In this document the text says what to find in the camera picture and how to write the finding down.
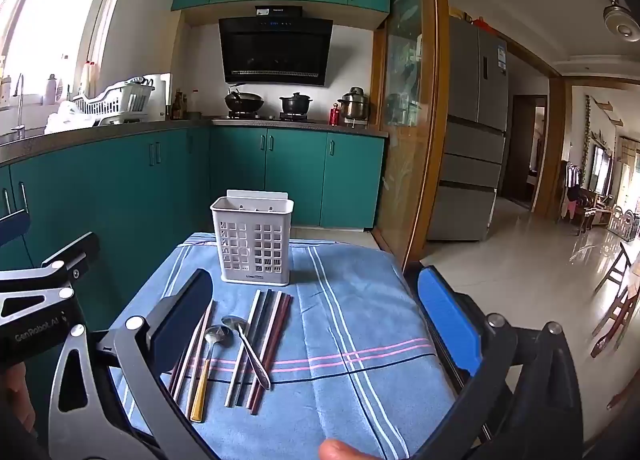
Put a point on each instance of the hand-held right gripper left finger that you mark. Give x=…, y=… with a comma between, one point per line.
x=182, y=325

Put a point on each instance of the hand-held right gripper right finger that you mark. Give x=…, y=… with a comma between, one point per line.
x=445, y=320

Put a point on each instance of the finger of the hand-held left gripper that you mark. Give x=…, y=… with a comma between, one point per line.
x=75, y=252
x=12, y=229

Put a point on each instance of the silver spoon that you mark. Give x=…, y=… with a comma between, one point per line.
x=235, y=324

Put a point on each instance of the white chopstick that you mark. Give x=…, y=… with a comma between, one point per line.
x=185, y=380
x=240, y=365

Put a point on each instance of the black chopstick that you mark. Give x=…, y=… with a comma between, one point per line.
x=260, y=320

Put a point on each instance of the white utensil holder basket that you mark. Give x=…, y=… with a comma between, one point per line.
x=252, y=245

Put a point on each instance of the person's left hand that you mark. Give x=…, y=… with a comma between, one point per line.
x=12, y=395

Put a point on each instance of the person's right hand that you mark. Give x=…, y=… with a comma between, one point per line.
x=347, y=451

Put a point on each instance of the teal lower kitchen cabinets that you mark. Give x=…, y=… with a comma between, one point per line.
x=125, y=190

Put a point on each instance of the blue striped cloth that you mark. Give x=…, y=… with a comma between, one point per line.
x=350, y=390

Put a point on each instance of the white plastic bag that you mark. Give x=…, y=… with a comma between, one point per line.
x=67, y=117

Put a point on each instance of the metal faucet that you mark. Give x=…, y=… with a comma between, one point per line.
x=19, y=99

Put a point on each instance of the white plastic bottle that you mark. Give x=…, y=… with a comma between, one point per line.
x=51, y=89

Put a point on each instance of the white dish rack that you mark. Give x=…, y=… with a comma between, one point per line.
x=120, y=99

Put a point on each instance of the wooden chair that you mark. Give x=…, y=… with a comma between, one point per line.
x=617, y=300

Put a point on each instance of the white paper roll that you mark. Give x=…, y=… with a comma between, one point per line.
x=159, y=97

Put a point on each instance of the dark sauce bottle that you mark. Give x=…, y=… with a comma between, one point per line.
x=176, y=107

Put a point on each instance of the grey refrigerator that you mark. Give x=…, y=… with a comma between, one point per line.
x=470, y=139

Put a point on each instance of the hanging clothes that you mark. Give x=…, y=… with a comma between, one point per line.
x=572, y=190

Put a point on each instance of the wooden doorway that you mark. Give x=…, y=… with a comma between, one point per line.
x=522, y=149

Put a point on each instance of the wood-framed glass sliding door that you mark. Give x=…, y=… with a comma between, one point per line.
x=410, y=114

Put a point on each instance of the television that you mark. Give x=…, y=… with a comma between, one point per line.
x=600, y=169

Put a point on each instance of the kitchen window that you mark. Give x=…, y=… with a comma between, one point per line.
x=45, y=14

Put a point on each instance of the gas stove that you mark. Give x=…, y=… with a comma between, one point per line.
x=270, y=116

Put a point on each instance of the black wok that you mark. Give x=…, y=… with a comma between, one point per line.
x=244, y=100

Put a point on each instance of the red bottle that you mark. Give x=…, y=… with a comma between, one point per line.
x=334, y=115

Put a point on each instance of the stainless steel pot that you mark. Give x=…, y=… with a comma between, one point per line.
x=355, y=104

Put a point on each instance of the black lidded pot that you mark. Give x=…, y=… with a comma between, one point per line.
x=295, y=103

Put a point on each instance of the black range hood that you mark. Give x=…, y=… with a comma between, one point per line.
x=275, y=52

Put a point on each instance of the ceiling lamp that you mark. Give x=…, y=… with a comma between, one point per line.
x=620, y=22

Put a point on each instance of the wall vine decoration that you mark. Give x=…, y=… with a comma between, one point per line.
x=597, y=124

